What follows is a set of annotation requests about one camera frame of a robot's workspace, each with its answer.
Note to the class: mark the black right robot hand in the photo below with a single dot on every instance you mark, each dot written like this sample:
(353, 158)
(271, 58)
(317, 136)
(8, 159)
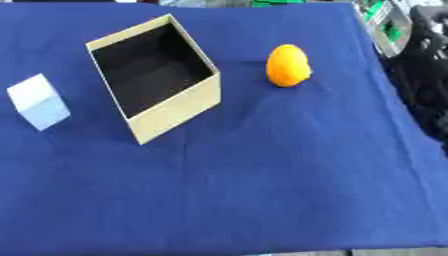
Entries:
(421, 80)

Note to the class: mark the orange toy fruit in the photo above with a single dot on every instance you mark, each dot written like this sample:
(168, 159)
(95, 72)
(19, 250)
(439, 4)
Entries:
(287, 66)

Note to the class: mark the tan cardboard box black inside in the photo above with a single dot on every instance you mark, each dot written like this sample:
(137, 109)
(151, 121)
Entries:
(175, 111)

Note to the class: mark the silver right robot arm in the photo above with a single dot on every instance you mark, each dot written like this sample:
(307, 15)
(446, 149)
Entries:
(382, 23)

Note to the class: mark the white cube block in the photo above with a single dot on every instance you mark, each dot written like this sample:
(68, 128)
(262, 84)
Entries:
(39, 103)

